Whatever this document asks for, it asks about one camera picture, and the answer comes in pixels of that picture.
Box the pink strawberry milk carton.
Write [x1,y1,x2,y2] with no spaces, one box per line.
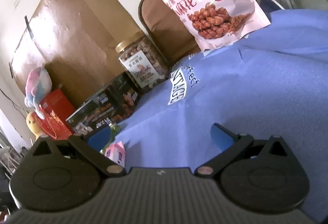
[105,141,126,168]

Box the green snack bag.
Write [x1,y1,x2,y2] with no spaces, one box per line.
[100,124,121,155]

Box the red gift box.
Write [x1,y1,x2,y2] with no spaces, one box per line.
[40,89,75,140]

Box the black storage box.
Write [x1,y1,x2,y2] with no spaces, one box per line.
[66,72,141,135]

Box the yellow plush toy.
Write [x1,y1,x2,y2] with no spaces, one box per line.
[26,112,46,140]

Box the blue printed cloth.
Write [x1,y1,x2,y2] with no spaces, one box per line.
[117,10,327,222]

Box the pink blue plush toy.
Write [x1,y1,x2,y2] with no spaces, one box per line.
[24,64,52,120]

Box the nut jar with gold lid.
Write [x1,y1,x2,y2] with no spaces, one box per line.
[115,31,169,93]

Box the large brown cardboard panel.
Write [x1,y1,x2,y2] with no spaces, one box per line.
[11,0,140,106]

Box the brown wooden chair back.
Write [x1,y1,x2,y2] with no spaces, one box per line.
[137,0,262,64]

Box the pink fried-dough snack bag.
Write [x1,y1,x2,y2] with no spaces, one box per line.
[162,0,271,51]

